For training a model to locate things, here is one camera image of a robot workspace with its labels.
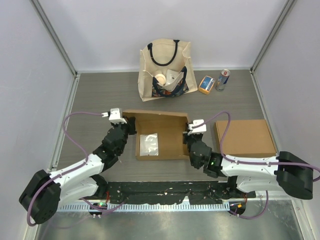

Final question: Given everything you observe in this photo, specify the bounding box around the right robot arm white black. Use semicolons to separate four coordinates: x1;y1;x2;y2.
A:
182;132;314;200

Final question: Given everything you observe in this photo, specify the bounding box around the tape roll in bag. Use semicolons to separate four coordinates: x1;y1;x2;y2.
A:
154;73;166;86

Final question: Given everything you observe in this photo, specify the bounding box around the silver blue drink can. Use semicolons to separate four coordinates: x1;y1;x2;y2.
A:
215;69;231;91

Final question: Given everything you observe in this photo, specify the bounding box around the beige canvas tote bag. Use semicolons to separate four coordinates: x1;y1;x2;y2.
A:
137;38;198;102

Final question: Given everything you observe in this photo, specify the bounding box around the white box in bag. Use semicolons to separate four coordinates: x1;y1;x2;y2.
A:
165;69;180;85

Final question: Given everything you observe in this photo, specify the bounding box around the spare cardboard blank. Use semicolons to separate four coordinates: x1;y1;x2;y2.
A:
122;109;189;161

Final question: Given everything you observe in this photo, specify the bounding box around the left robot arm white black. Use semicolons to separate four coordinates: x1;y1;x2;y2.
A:
18;116;137;227

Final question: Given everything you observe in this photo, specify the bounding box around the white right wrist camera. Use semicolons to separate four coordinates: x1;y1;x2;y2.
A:
187;119;207;136

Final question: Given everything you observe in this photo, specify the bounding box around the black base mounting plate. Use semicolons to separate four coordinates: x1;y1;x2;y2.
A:
77;181;257;206

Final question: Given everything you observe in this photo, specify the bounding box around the white slotted cable duct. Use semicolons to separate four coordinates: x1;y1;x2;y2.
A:
57;201;230;214

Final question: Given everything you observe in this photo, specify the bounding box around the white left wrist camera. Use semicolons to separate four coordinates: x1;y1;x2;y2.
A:
101;108;127;125

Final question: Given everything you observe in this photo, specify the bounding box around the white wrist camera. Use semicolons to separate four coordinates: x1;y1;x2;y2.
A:
101;108;127;125
187;119;207;136

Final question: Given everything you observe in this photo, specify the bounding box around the brown cardboard box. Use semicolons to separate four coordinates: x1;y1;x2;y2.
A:
213;119;276;158

